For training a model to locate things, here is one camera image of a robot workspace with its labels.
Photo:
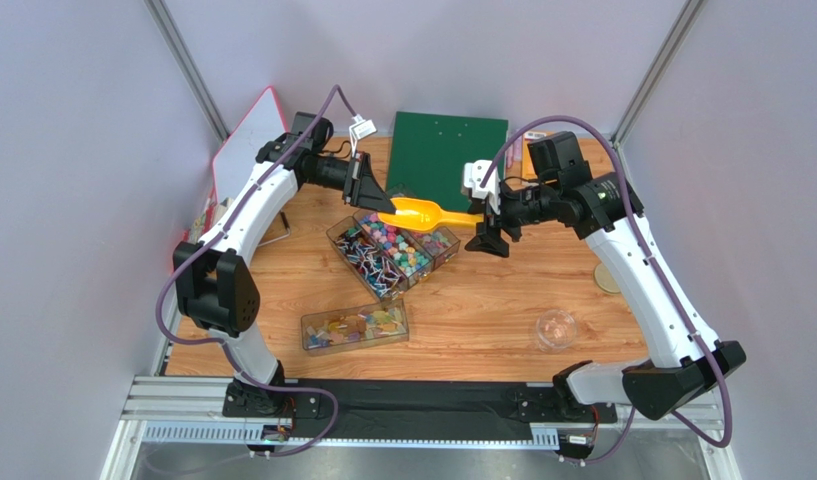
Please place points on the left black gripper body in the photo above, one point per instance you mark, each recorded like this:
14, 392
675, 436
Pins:
353, 170

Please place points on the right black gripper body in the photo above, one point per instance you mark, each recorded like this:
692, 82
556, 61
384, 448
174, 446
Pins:
492, 217

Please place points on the yellow plastic scoop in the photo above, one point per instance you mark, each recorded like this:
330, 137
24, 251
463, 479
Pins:
425, 216

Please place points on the clear box of gummy candies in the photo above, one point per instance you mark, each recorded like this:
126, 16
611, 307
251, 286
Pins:
440, 244

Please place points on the clear box of star candies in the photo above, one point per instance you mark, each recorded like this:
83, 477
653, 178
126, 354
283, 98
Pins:
398, 246

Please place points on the clear round jar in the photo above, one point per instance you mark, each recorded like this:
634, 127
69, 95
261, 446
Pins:
555, 330

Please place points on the clear box of lollipops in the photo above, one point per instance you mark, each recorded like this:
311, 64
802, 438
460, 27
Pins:
363, 256

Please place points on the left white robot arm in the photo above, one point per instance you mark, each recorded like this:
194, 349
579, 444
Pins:
213, 284

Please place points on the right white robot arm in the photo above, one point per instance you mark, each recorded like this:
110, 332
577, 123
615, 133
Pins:
685, 356

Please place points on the pink marker pen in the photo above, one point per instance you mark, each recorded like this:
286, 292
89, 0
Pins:
514, 154

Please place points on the green cutting mat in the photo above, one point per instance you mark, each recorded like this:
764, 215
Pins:
428, 153

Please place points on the round wooden jar lid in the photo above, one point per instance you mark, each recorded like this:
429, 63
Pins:
604, 280

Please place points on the red framed whiteboard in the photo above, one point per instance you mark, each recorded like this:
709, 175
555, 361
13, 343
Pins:
238, 156

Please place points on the stack of books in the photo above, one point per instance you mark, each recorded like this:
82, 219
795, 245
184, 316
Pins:
213, 211

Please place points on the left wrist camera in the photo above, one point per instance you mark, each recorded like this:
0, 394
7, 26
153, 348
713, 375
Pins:
362, 128

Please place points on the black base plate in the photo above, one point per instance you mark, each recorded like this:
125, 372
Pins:
411, 410

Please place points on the aluminium rail frame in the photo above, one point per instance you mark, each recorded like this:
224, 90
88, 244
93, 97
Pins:
173, 427

